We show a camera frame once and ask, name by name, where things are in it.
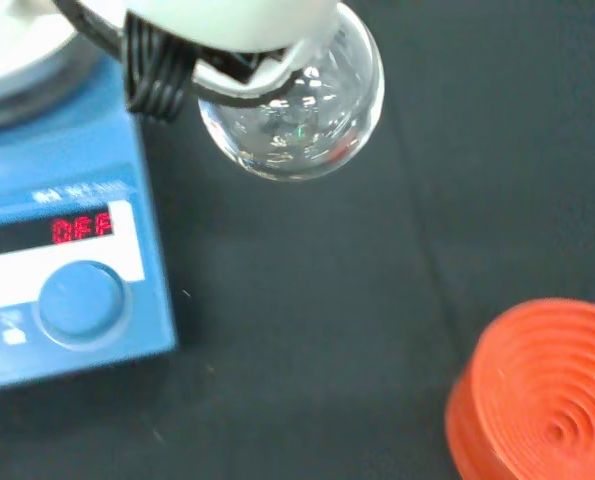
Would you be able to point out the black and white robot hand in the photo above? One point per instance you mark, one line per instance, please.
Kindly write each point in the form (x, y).
(217, 25)

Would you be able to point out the heater with blue base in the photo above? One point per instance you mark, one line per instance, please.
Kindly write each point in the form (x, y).
(67, 280)

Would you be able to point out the black bench cloth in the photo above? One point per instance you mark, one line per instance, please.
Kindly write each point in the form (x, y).
(327, 300)

